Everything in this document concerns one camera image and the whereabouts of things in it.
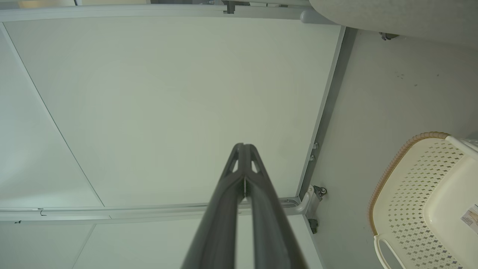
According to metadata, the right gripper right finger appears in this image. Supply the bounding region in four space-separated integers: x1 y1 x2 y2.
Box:
244 143 308 269

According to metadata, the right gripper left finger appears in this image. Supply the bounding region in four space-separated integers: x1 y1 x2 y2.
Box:
181 143 246 269

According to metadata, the cream perforated laundry basket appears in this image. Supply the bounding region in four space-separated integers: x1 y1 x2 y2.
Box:
369 132 478 269

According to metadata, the basket label sticker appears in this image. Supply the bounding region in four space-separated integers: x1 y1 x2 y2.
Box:
460 204 478 235

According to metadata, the grey caster bracket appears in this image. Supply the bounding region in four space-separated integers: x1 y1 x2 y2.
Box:
297 185 328 235

